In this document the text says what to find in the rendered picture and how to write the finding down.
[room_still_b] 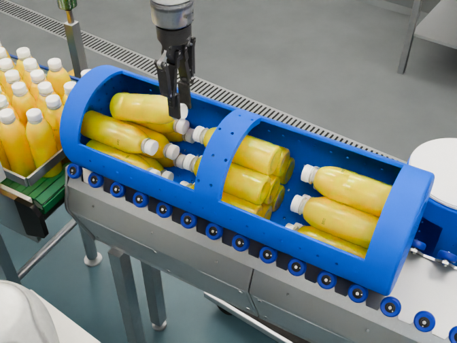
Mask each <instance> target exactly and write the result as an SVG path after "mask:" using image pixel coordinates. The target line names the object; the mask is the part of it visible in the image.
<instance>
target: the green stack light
mask: <svg viewBox="0 0 457 343"><path fill-rule="evenodd" d="M56 2H57V5H58V8H59V9H61V10H71V9H73V8H75V7H76V6H77V5H78V3H77V0H56Z"/></svg>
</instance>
